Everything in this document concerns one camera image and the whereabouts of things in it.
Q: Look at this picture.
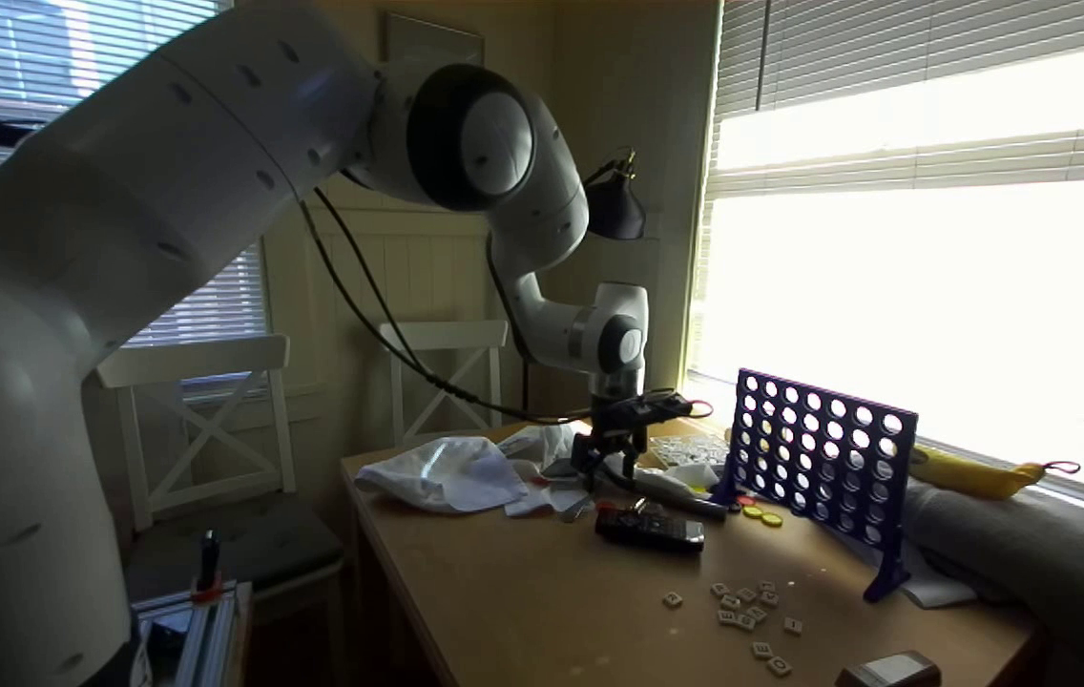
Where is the grey rolled cloth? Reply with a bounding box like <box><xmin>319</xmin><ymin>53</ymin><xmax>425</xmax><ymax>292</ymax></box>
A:
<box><xmin>899</xmin><ymin>475</ymin><xmax>1084</xmax><ymax>680</ymax></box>

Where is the framed wall picture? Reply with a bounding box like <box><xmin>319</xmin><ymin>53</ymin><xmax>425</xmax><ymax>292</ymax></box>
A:
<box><xmin>379</xmin><ymin>6</ymin><xmax>491</xmax><ymax>73</ymax></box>

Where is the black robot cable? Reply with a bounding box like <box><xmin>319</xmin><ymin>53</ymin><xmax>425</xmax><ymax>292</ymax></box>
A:
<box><xmin>294</xmin><ymin>185</ymin><xmax>586</xmax><ymax>428</ymax></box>

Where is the wide white window blind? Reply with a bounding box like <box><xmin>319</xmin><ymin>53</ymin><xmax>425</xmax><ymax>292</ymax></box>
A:
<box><xmin>706</xmin><ymin>0</ymin><xmax>1084</xmax><ymax>199</ymax></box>

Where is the open white box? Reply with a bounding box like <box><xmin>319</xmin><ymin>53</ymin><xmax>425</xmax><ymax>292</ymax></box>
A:
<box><xmin>126</xmin><ymin>578</ymin><xmax>256</xmax><ymax>687</ymax></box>

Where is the white paper sheet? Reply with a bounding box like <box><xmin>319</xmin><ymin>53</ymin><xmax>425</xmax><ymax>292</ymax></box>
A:
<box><xmin>899</xmin><ymin>564</ymin><xmax>979</xmax><ymax>609</ymax></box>

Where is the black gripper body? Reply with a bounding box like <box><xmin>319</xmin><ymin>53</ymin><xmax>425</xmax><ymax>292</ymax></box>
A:
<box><xmin>585</xmin><ymin>394</ymin><xmax>666</xmax><ymax>466</ymax></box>

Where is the yellow toy banana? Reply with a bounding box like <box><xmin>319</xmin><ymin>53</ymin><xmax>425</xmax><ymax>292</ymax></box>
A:
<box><xmin>908</xmin><ymin>443</ymin><xmax>1084</xmax><ymax>502</ymax></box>

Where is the red black marker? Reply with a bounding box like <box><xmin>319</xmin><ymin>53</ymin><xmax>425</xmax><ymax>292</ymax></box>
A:
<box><xmin>192</xmin><ymin>525</ymin><xmax>226</xmax><ymax>605</ymax></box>

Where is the large white plastic bag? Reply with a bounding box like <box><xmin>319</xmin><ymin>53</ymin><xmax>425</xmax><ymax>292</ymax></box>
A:
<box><xmin>352</xmin><ymin>429</ymin><xmax>595</xmax><ymax>521</ymax></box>

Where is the blue connect four grid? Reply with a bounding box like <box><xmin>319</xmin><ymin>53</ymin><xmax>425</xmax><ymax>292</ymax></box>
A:
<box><xmin>714</xmin><ymin>367</ymin><xmax>922</xmax><ymax>605</ymax></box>

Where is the white cross-back chair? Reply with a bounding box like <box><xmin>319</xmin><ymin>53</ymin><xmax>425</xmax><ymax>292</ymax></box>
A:
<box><xmin>373</xmin><ymin>315</ymin><xmax>514</xmax><ymax>451</ymax></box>

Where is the black remote control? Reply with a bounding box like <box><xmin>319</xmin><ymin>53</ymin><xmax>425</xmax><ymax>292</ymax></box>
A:
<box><xmin>590</xmin><ymin>497</ymin><xmax>711</xmax><ymax>561</ymax></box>

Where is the narrow slatted window blind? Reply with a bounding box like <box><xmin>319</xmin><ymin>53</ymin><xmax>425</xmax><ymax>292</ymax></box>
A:
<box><xmin>0</xmin><ymin>0</ymin><xmax>270</xmax><ymax>354</ymax></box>

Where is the black lamp head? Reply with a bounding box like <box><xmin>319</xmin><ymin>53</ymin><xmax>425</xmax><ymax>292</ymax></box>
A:
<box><xmin>581</xmin><ymin>148</ymin><xmax>649</xmax><ymax>244</ymax></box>

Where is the white chair with dark seat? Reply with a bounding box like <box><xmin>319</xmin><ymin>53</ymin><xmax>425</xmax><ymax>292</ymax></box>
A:
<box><xmin>95</xmin><ymin>332</ymin><xmax>352</xmax><ymax>687</ymax></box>

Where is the crumpled white plastic wrap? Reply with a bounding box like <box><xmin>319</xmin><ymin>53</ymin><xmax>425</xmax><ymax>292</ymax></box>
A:
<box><xmin>495</xmin><ymin>414</ymin><xmax>590</xmax><ymax>488</ymax></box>

